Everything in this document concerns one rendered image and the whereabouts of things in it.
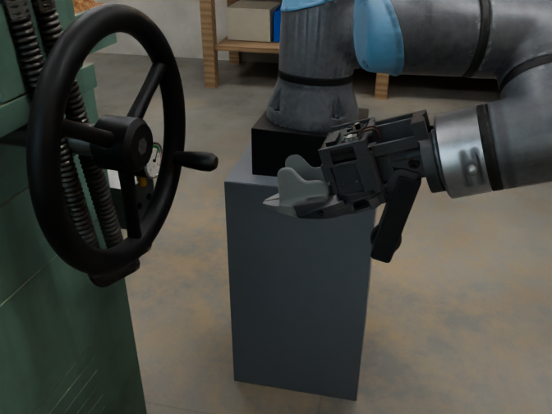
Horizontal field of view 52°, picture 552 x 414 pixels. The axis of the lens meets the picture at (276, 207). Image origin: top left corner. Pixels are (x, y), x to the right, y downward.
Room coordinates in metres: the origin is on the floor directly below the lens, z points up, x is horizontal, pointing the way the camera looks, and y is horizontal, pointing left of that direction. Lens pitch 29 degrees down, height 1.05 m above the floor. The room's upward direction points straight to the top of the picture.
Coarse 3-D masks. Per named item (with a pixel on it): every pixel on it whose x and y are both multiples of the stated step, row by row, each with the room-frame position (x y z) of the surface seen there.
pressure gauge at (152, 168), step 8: (152, 152) 0.85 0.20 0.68; (160, 152) 0.88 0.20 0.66; (152, 160) 0.85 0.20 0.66; (160, 160) 0.88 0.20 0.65; (144, 168) 0.83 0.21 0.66; (152, 168) 0.85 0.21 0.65; (136, 176) 0.84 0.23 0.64; (144, 176) 0.83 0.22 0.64; (152, 176) 0.84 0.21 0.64; (144, 184) 0.86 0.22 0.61
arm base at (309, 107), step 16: (288, 80) 1.06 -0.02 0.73; (304, 80) 1.04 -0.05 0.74; (320, 80) 1.04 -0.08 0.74; (336, 80) 1.05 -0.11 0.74; (272, 96) 1.10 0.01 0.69; (288, 96) 1.05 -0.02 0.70; (304, 96) 1.04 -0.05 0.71; (320, 96) 1.04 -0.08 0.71; (336, 96) 1.05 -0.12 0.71; (352, 96) 1.08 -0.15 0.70; (272, 112) 1.07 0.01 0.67; (288, 112) 1.04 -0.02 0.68; (304, 112) 1.03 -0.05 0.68; (320, 112) 1.02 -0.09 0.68; (336, 112) 1.04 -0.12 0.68; (352, 112) 1.06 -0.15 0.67; (288, 128) 1.03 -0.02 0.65; (304, 128) 1.02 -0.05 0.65; (320, 128) 1.02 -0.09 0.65
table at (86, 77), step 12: (84, 12) 0.84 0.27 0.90; (108, 36) 0.89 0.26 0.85; (96, 48) 0.85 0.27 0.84; (84, 72) 0.66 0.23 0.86; (84, 84) 0.66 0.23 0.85; (96, 84) 0.68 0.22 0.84; (24, 96) 0.56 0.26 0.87; (0, 108) 0.52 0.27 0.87; (12, 108) 0.54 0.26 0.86; (24, 108) 0.55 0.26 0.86; (0, 120) 0.52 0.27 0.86; (12, 120) 0.53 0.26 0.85; (24, 120) 0.55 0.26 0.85; (0, 132) 0.52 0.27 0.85
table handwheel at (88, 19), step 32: (64, 32) 0.52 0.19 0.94; (96, 32) 0.53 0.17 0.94; (128, 32) 0.61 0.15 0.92; (160, 32) 0.66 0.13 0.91; (64, 64) 0.49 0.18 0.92; (160, 64) 0.66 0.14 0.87; (64, 96) 0.47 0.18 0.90; (32, 128) 0.45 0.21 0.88; (64, 128) 0.47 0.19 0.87; (96, 128) 0.53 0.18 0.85; (128, 128) 0.55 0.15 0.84; (32, 160) 0.44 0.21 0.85; (96, 160) 0.55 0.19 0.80; (128, 160) 0.54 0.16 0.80; (32, 192) 0.44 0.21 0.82; (128, 192) 0.56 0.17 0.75; (160, 192) 0.64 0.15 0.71; (64, 224) 0.44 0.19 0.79; (128, 224) 0.56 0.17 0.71; (160, 224) 0.61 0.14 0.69; (64, 256) 0.45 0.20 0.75; (96, 256) 0.48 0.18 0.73; (128, 256) 0.53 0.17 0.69
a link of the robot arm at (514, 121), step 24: (528, 72) 0.54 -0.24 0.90; (504, 96) 0.55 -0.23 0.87; (528, 96) 0.52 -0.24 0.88; (480, 120) 0.52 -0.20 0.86; (504, 120) 0.51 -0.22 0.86; (528, 120) 0.50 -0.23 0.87; (504, 144) 0.49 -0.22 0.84; (528, 144) 0.48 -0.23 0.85; (504, 168) 0.49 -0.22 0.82; (528, 168) 0.48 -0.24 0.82
